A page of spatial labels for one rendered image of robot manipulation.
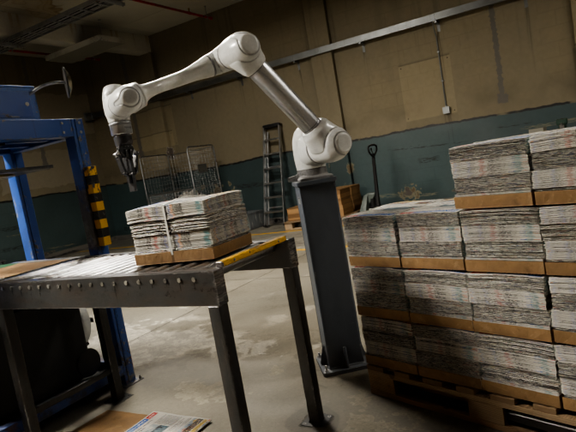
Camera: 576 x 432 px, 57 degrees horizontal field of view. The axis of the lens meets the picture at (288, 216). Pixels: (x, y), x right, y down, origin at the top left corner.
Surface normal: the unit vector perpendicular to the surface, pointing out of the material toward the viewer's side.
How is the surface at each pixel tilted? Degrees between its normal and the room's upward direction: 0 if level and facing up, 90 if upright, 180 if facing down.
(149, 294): 90
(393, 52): 90
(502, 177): 90
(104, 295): 90
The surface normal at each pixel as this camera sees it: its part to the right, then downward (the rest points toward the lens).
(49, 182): 0.86, -0.10
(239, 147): -0.49, 0.17
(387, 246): -0.75, 0.20
